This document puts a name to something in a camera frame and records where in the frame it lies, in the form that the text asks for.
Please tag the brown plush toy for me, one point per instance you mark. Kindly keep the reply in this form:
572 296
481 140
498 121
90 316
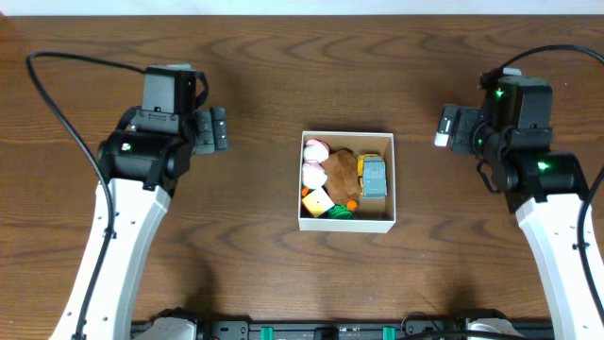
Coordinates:
342 177

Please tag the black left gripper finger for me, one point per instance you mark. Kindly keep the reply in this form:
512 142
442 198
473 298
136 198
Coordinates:
204 135
219 121

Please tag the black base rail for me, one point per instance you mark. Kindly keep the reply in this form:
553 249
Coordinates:
179 324

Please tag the yellow grey toy truck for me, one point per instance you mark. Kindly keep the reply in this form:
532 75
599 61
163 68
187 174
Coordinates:
372 175

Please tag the pink white duck toy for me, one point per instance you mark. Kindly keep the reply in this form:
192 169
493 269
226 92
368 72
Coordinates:
313 174

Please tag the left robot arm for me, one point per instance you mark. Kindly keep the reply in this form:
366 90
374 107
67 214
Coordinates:
139 165

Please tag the white cardboard box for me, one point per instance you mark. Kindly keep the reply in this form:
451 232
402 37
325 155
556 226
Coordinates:
372 215

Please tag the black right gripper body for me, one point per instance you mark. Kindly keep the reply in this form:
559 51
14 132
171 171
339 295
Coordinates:
473 135

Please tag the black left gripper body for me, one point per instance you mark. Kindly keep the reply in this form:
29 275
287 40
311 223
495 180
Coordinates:
210 129

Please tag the multicolour puzzle cube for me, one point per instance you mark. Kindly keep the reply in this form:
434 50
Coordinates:
317 202

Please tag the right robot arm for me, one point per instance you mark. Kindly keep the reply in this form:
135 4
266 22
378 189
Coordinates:
549 197

